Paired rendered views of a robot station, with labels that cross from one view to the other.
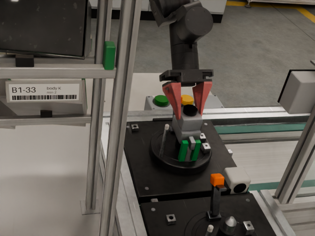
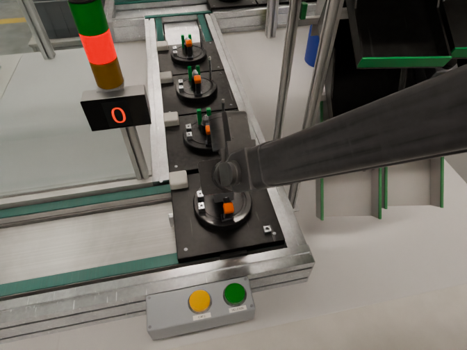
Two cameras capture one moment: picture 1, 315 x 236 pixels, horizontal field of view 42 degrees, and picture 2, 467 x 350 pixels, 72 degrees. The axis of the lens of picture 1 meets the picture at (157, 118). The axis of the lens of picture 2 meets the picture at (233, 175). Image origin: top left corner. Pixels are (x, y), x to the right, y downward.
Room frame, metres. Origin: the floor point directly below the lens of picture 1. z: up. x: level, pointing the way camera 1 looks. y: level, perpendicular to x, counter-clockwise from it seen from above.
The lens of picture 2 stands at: (1.17, 0.03, 1.60)
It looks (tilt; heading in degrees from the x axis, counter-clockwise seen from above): 48 degrees down; 189
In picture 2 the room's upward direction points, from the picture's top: straight up
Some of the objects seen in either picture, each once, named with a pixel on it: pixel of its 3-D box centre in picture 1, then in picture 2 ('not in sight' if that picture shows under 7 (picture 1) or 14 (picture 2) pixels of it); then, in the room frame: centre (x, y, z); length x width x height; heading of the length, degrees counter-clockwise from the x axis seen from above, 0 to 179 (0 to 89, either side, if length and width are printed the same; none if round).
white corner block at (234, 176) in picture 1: (235, 180); (178, 182); (0.65, -0.19, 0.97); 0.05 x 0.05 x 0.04; 20
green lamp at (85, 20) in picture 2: not in sight; (88, 14); (0.66, -0.28, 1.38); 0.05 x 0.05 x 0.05
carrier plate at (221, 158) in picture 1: (178, 155); (222, 207); (0.71, -0.06, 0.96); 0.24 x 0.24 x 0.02; 20
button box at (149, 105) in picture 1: (183, 110); (201, 307); (0.94, -0.07, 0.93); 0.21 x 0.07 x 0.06; 110
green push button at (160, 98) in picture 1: (161, 101); (234, 294); (0.91, 0.00, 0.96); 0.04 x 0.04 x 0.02
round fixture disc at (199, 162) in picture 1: (180, 149); (222, 203); (0.71, -0.06, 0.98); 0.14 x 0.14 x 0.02
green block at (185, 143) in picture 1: (183, 151); not in sight; (0.66, -0.07, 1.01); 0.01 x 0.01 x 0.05; 20
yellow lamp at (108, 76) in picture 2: not in sight; (106, 70); (0.66, -0.28, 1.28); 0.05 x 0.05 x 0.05
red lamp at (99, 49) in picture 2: not in sight; (98, 44); (0.66, -0.28, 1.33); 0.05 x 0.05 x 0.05
